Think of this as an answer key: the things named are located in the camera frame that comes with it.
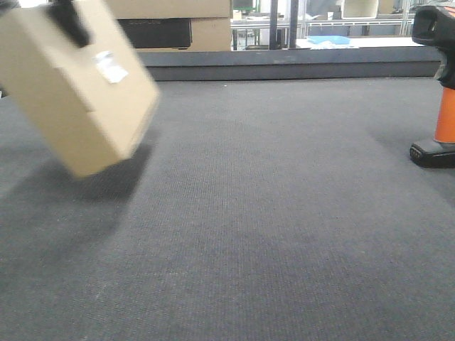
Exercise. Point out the large cardboard box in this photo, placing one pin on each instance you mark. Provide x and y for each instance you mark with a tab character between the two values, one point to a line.
181	26

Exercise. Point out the small brown cardboard package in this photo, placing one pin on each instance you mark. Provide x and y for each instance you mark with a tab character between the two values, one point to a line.
92	105

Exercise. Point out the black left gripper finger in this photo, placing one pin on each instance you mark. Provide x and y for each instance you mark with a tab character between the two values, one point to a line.
65	15

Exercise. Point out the blue tray on far table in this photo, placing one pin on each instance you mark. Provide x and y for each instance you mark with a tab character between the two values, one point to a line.
329	40

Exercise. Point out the white open box on shelf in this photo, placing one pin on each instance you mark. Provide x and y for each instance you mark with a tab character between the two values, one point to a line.
359	9

